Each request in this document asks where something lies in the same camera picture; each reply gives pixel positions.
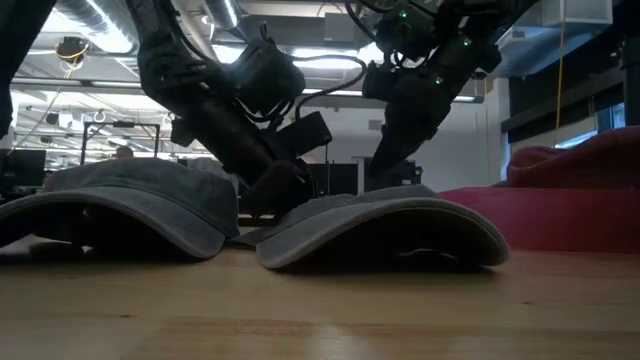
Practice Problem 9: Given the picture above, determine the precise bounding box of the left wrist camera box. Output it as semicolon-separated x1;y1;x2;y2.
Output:
230;38;307;115

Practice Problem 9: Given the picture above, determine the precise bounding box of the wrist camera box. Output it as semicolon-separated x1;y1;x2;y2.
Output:
230;38;307;115
361;61;401;102

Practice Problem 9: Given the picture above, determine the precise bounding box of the dark cabinet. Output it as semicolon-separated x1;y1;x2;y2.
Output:
308;161;359;198

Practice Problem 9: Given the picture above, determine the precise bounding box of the black metal rack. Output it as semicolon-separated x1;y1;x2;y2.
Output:
80;120;162;159

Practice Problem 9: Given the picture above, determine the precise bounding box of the white ceiling duct box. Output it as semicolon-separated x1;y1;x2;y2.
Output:
541;0;614;30

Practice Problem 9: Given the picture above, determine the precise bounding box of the black looping camera cable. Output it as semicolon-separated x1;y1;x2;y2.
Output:
293;53;369;122

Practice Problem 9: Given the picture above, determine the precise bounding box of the dark grey cap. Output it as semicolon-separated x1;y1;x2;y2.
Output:
231;184;511;272
0;158;242;261

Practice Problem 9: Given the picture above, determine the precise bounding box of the silver ceiling duct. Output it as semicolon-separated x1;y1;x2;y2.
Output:
53;0;139;55

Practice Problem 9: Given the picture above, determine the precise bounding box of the black computer monitor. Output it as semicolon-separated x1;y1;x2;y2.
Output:
0;148;48;188

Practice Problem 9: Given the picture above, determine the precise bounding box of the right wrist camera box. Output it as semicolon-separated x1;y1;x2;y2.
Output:
361;61;401;102

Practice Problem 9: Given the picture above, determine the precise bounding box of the maroon cap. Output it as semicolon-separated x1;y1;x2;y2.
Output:
507;145;571;189
559;126;640;190

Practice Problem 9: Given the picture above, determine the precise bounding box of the yellow hanging cable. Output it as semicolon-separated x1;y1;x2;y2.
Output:
553;18;566;147

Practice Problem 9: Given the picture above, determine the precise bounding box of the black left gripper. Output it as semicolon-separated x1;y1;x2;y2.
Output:
168;74;334;217

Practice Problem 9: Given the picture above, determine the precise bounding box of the yellow cable reel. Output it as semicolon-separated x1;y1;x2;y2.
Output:
54;36;91;67

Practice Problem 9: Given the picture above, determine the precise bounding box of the red bin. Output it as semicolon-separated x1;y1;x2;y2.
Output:
438;186;640;254

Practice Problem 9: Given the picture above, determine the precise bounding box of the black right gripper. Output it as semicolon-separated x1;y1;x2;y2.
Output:
361;43;504;179

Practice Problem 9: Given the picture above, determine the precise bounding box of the black aluminium table frame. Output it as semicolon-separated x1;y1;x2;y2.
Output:
0;0;58;142

